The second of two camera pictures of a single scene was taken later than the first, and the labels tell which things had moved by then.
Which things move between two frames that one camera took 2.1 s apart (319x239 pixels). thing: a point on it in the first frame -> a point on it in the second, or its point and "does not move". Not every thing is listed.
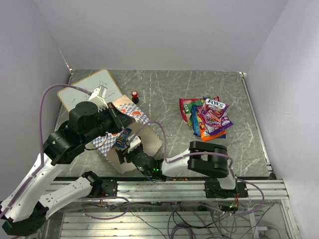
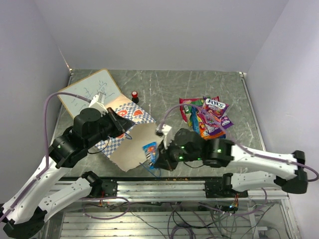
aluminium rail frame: x=180 y=209 does not move
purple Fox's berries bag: x=213 y=110 does not move
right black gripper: x=122 y=154 -> x=164 y=160
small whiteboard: x=70 y=95 does not move
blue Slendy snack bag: x=195 y=119 does not move
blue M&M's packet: x=121 y=139 -> x=150 y=151
